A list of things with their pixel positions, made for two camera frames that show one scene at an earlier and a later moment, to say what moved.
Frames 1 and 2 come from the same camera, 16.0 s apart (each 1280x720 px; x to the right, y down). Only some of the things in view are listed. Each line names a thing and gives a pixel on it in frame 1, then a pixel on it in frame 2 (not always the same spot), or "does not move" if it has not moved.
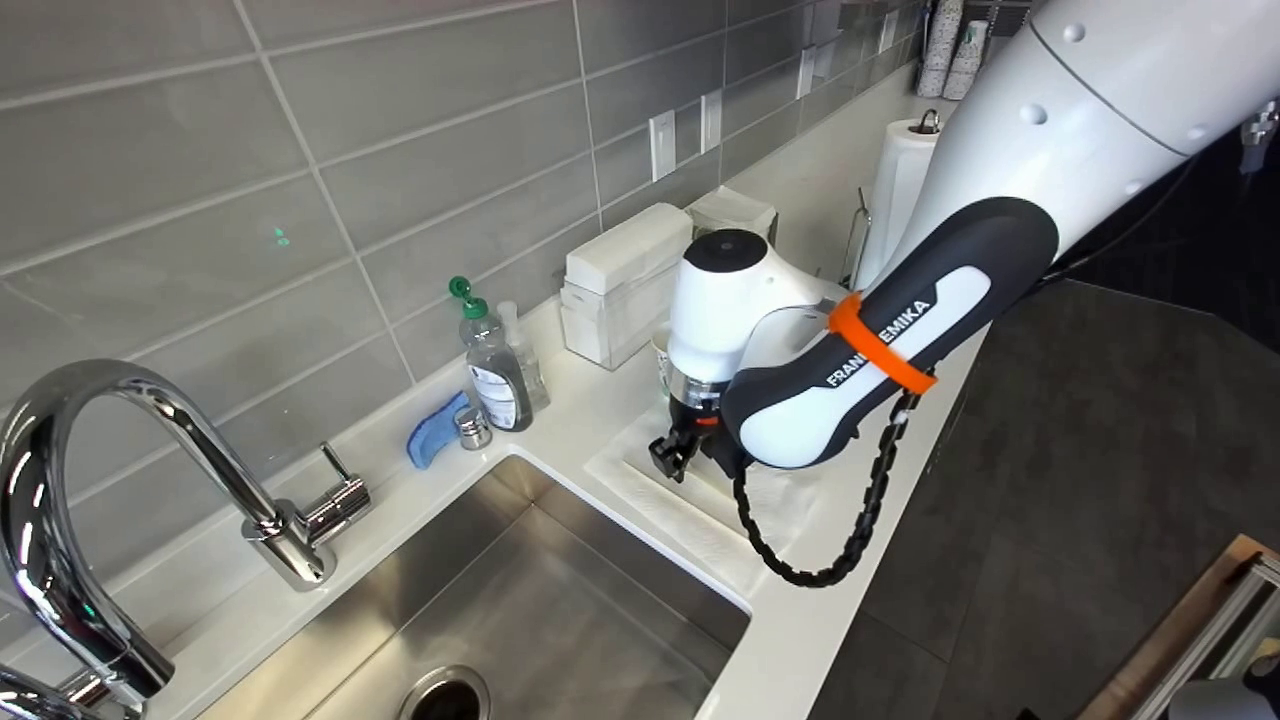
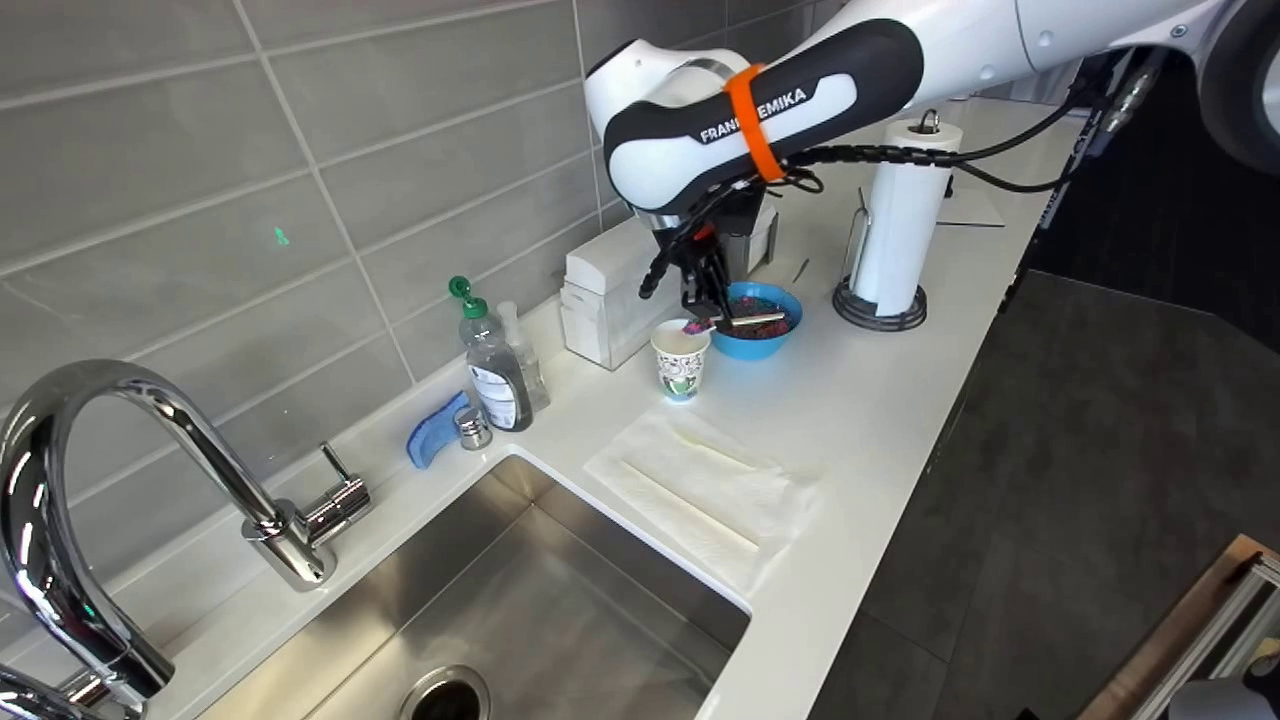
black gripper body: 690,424 → 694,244
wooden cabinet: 1218,655 does not move
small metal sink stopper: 477,433 does not move
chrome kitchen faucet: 63,651 does not move
